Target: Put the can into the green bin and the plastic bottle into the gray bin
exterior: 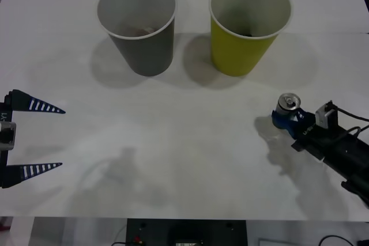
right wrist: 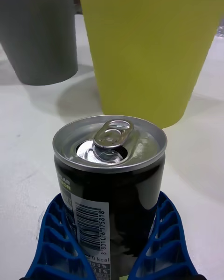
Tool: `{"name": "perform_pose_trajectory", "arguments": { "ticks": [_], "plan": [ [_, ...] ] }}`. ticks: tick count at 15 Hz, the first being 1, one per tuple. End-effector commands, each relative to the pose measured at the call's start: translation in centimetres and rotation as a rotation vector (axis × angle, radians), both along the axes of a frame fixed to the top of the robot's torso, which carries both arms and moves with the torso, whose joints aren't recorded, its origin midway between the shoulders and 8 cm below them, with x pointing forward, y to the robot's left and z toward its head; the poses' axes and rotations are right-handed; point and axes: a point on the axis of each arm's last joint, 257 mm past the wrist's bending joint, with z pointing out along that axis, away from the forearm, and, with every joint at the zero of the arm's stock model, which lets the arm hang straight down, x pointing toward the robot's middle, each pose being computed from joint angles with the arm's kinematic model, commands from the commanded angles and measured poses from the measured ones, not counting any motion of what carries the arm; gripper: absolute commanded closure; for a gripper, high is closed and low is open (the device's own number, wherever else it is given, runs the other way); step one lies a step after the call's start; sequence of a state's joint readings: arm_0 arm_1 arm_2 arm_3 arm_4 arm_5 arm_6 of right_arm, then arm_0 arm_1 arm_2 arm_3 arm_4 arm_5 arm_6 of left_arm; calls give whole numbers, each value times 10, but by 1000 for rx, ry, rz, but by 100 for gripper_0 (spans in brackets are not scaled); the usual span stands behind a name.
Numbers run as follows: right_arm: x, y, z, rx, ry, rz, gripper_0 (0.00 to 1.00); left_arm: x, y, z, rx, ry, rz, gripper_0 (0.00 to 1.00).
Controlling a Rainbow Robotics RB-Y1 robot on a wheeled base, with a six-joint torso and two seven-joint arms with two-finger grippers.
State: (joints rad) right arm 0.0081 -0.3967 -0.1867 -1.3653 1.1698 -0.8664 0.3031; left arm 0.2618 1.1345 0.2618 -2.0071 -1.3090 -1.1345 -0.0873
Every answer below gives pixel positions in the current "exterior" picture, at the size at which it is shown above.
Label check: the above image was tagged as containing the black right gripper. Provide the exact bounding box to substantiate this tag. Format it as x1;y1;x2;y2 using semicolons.
270;107;348;162

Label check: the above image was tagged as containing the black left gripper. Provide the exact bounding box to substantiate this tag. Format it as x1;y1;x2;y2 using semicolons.
0;89;66;190

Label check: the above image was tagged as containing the silver drink can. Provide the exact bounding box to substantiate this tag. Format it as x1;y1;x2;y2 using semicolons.
275;93;302;118

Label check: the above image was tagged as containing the yellow-green plastic bin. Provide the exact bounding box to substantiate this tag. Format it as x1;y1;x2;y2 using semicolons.
209;0;292;77

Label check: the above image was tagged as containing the grey plastic bin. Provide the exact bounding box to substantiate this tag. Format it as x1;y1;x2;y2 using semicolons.
96;0;177;77

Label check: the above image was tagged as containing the black robot torso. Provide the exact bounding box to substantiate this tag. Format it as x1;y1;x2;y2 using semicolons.
125;219;248;246

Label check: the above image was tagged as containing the black cable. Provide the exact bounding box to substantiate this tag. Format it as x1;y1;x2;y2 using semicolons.
319;234;360;246

